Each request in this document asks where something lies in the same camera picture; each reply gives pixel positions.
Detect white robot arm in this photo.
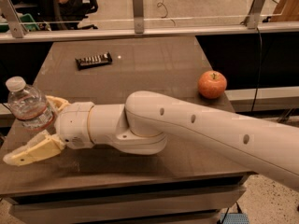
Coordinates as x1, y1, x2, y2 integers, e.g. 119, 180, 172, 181
3, 91, 299, 190

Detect right metal glass bracket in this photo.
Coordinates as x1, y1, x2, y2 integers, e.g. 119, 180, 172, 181
244, 0, 265, 29

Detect metal glass bracket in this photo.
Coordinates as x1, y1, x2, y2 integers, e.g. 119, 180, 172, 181
0, 0, 26, 38
244, 0, 265, 29
133, 0, 144, 34

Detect seated person in background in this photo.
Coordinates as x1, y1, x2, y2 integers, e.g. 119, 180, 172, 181
38, 0, 98, 31

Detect left metal glass bracket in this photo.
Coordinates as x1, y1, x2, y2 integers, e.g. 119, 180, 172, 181
0, 0, 26, 38

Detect glass barrier panel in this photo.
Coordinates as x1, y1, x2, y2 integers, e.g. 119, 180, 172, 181
0, 0, 299, 43

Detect green bin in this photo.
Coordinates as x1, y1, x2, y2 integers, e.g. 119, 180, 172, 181
0, 14, 40, 33

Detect black rxbar chocolate bar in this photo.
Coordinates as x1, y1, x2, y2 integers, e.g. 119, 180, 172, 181
75, 52, 112, 70

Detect clear plastic water bottle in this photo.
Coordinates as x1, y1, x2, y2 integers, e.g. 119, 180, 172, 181
6, 77, 55, 132

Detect middle metal glass bracket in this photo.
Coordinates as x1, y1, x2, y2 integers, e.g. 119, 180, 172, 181
133, 0, 144, 34

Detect red apple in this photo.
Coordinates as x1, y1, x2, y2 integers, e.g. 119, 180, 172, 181
197, 71, 227, 99

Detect wooden furniture piece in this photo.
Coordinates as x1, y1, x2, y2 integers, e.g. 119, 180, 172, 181
270, 0, 299, 22

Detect blue object under table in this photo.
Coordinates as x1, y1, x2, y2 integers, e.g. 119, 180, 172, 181
220, 213, 249, 224

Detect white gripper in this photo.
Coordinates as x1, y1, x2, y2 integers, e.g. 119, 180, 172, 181
3, 95, 94, 166

